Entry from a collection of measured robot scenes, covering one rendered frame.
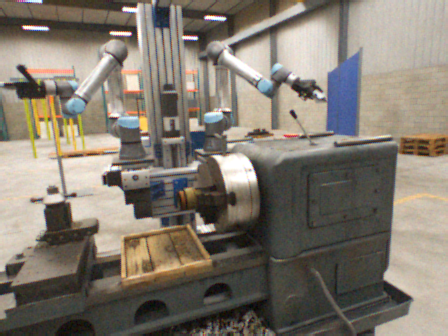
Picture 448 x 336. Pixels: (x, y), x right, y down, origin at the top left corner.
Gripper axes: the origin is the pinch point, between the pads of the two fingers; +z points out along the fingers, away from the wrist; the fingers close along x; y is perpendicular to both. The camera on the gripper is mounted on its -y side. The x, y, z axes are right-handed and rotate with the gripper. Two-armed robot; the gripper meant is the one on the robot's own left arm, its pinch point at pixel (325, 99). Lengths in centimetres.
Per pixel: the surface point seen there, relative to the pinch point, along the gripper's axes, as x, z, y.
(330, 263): -9, 44, 81
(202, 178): -2, -16, 92
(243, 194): 9, 1, 94
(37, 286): -2, -26, 154
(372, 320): -18, 70, 85
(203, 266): -6, 6, 117
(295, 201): 12, 17, 84
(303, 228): 2, 26, 84
